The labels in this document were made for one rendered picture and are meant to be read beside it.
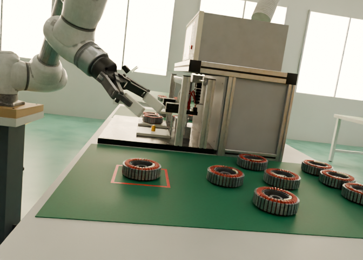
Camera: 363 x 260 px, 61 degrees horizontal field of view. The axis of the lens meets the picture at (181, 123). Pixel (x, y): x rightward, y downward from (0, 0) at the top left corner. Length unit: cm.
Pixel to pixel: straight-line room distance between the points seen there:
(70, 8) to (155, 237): 63
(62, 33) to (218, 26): 65
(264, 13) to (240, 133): 151
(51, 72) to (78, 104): 455
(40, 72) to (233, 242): 140
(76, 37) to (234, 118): 68
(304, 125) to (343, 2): 256
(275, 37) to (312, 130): 581
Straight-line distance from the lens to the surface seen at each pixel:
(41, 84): 183
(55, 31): 100
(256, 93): 129
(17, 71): 180
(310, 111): 706
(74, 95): 631
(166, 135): 138
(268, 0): 274
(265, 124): 132
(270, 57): 141
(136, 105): 83
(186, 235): 64
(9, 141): 180
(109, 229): 64
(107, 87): 85
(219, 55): 135
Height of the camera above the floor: 105
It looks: 9 degrees down
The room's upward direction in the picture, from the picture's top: 7 degrees clockwise
